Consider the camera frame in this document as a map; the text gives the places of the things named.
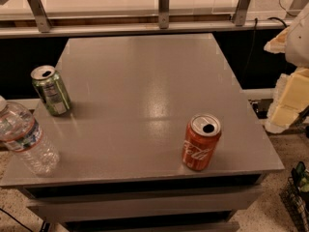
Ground clear plastic water bottle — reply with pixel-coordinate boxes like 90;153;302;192
0;97;60;176

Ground left metal bracket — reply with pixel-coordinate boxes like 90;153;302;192
27;0;51;33

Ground black wire basket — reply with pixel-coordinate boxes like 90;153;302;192
279;160;309;232

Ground middle metal bracket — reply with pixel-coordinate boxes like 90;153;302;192
158;0;169;29

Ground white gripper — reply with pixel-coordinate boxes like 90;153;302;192
264;4;309;133

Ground grey drawer cabinet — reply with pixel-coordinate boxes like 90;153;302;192
1;34;283;232

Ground green soda can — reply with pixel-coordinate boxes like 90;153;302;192
31;65;71;116

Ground right metal bracket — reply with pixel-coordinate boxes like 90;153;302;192
232;0;251;26

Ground metal bracket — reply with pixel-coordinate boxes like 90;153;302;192
27;0;51;33
158;0;169;29
232;0;251;26

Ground black floor cable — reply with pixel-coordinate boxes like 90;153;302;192
0;206;35;232

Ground black power cable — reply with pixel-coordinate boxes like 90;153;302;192
240;0;297;82

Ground red coke can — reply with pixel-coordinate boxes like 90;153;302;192
182;114;221;171

